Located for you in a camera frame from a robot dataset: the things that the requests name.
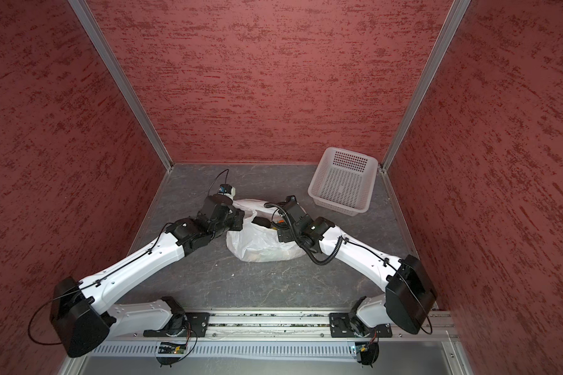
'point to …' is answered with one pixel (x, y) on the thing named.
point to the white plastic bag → (258, 243)
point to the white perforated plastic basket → (342, 181)
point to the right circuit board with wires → (367, 352)
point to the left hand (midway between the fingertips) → (240, 217)
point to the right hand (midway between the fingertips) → (290, 231)
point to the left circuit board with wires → (170, 354)
